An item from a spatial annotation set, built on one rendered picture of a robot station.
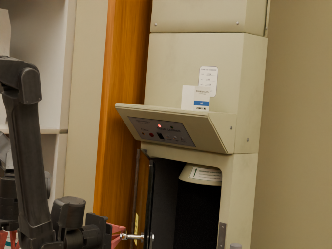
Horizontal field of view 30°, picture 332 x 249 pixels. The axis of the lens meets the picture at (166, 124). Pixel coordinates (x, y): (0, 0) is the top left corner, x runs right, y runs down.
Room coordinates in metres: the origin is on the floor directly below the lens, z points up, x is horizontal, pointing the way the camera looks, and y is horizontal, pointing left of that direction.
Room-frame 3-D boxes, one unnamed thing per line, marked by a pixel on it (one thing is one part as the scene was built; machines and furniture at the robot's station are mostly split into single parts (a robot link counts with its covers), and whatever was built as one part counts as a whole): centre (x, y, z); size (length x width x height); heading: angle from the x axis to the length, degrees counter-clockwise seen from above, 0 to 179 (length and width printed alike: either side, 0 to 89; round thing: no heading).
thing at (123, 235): (1.50, 0.07, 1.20); 0.10 x 0.05 x 0.03; 7
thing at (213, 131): (1.59, -0.02, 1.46); 0.32 x 0.11 x 0.10; 49
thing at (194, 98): (1.54, -0.07, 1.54); 0.05 x 0.05 x 0.06; 34
